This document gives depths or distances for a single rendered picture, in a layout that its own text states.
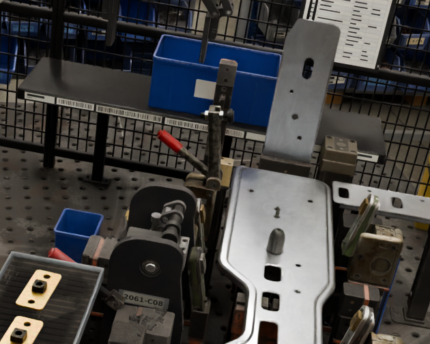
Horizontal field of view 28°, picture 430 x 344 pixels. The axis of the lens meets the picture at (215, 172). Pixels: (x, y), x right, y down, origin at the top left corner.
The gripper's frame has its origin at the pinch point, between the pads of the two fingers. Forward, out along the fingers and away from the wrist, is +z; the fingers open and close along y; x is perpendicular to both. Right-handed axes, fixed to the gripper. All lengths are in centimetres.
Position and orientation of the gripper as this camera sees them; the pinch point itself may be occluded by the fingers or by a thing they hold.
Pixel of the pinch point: (157, 44)
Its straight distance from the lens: 125.5
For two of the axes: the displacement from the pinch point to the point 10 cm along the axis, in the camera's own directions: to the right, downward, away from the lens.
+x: 1.0, -4.7, 8.8
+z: -1.5, 8.7, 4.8
